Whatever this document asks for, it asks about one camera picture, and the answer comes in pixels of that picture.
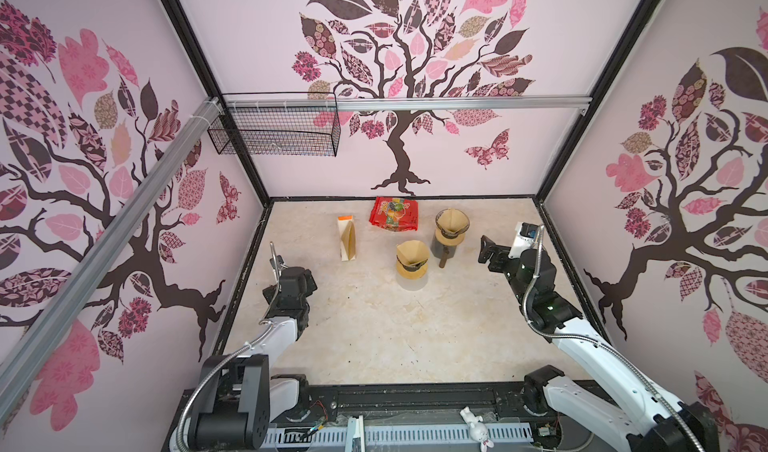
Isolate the white toy figure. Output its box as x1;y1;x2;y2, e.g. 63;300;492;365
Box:
460;407;494;452

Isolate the white cable duct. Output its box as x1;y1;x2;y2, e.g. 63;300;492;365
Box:
261;423;534;451

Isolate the frosted white glass pitcher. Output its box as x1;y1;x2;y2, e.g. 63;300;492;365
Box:
396;275;428;291

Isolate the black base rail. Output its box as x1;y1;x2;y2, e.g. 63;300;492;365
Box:
170;379;637;435

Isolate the grey glass pitcher wooden handle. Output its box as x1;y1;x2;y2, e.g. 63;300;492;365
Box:
430;241;457;268

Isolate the green glass dripper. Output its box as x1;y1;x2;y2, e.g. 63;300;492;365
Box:
396;247;429;268

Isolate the wooden dripper ring stand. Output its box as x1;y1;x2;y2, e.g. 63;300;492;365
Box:
434;235;465;248

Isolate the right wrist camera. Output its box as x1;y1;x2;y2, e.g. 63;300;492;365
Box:
508;222;539;259

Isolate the red snack bag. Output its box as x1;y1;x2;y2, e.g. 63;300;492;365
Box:
369;197;419;232

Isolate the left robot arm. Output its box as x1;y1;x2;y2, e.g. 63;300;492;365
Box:
173;266;317;451

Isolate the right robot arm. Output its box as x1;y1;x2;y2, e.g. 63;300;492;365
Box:
478;224;720;451

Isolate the brown paper coffee filter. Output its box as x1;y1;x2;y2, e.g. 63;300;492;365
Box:
435;208;470;238

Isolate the aluminium bar back wall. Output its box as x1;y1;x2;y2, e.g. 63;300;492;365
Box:
225;94;592;112

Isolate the aluminium bar left wall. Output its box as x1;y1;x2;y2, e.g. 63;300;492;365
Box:
1;97;222;420

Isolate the aluminium bar wall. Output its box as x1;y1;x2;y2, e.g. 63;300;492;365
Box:
1;97;222;420
225;94;592;112

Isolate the black wire basket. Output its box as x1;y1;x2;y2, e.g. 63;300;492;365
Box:
208;92;341;157

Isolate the coffee filter paper box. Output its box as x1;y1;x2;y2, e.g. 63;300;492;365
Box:
337;215;356;262

